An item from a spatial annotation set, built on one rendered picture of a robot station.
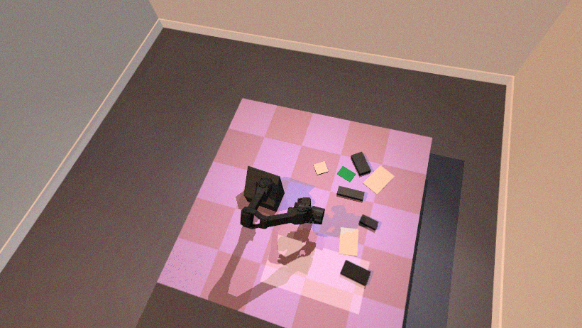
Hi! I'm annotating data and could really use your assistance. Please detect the peach flat square panel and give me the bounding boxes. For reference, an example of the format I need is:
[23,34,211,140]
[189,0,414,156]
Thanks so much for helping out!
[363,166,394,194]

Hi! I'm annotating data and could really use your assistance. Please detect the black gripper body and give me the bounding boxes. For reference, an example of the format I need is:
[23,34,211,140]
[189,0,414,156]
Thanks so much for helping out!
[287,207,322,224]

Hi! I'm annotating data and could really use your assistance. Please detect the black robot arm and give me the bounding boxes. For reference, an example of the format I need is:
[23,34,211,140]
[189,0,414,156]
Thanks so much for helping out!
[240,178,325,229]

